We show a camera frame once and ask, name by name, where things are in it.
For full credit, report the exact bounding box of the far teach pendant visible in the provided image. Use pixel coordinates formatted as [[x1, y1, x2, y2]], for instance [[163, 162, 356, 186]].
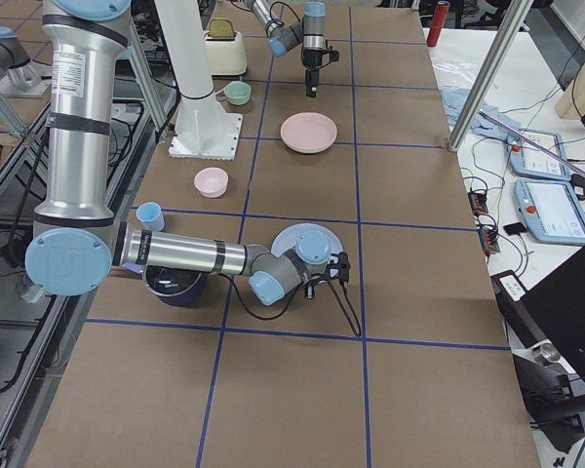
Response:
[[506, 129, 570, 181]]

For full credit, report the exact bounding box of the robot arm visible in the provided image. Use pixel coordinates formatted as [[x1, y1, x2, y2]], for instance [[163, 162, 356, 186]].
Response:
[[231, 0, 340, 98], [25, 1, 338, 305]]

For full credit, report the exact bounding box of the black box with label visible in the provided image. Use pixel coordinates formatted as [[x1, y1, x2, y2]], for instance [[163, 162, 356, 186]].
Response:
[[490, 270, 527, 318]]

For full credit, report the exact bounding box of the light blue cup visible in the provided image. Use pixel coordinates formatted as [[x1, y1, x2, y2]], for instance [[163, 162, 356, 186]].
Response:
[[136, 202, 165, 232]]

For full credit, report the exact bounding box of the teach pendant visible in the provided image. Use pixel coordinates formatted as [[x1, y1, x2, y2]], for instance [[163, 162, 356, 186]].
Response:
[[506, 129, 570, 181], [514, 178, 585, 246]]

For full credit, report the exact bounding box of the dark red cylinder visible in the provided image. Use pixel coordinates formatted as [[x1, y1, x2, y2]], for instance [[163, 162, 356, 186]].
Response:
[[426, 1, 450, 48]]

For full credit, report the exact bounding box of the aluminium frame post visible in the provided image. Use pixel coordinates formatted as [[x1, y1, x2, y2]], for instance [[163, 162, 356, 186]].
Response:
[[447, 0, 533, 152]]

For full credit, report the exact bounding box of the blue plate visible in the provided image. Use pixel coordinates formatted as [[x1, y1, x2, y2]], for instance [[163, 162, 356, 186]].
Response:
[[270, 223, 343, 257]]

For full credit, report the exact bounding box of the black laptop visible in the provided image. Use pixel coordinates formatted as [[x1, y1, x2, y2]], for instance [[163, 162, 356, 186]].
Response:
[[521, 246, 585, 380]]

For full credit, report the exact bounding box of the light blue cloth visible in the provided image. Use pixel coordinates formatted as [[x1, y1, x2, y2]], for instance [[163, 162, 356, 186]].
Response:
[[441, 87, 511, 142]]

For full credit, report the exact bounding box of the dark blue pot with lid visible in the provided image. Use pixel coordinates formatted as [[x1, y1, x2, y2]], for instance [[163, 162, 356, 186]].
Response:
[[142, 265, 208, 307]]

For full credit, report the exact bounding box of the cream toaster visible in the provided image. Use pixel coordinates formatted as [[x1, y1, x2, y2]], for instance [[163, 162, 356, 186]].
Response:
[[204, 18, 248, 76]]

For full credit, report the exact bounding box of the pink bowl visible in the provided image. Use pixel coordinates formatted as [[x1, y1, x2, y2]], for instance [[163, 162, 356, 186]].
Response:
[[193, 167, 229, 198]]

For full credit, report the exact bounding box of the green bowl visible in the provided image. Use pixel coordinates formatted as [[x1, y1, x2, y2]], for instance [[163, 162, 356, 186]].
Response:
[[223, 81, 252, 106]]

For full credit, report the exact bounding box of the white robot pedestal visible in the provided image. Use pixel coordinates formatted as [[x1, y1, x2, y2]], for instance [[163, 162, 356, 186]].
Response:
[[155, 0, 243, 161]]

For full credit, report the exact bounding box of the pink plate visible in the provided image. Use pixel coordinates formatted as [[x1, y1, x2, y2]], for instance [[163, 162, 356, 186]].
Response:
[[280, 112, 337, 154]]

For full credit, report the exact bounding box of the clear plastic bag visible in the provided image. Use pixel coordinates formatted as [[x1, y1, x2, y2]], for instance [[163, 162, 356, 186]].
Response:
[[429, 48, 480, 89]]

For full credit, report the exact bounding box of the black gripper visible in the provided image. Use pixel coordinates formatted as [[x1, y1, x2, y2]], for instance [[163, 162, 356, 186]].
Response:
[[301, 41, 340, 98], [304, 252, 351, 298]]

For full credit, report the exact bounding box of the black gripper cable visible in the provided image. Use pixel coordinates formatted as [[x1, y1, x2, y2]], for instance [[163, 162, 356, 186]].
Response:
[[267, 2, 306, 30], [228, 272, 363, 338]]

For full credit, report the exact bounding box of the near teach pendant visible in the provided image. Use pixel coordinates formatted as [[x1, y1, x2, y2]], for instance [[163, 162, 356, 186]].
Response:
[[514, 178, 585, 246]]

